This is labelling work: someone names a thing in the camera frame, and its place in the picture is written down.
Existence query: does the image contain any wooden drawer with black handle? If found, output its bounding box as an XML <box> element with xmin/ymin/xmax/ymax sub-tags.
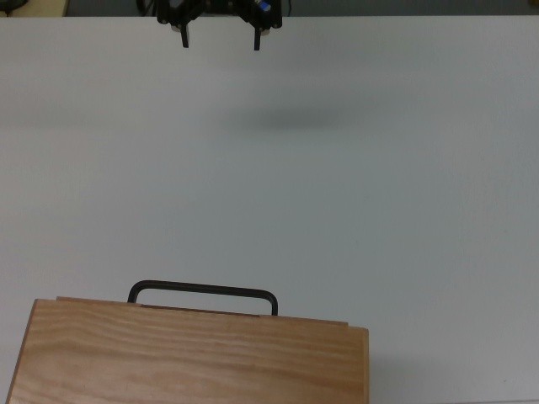
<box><xmin>56</xmin><ymin>279</ymin><xmax>350</xmax><ymax>330</ymax></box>

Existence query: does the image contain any wooden cabinet case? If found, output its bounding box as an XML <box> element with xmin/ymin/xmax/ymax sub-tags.
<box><xmin>3</xmin><ymin>298</ymin><xmax>371</xmax><ymax>404</ymax></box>

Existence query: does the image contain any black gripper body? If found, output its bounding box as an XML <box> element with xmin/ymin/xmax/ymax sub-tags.
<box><xmin>179</xmin><ymin>0</ymin><xmax>260</xmax><ymax>13</ymax></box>

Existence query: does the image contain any brown wooden desk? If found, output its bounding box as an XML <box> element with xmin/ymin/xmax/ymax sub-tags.
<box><xmin>0</xmin><ymin>0</ymin><xmax>68</xmax><ymax>18</ymax></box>

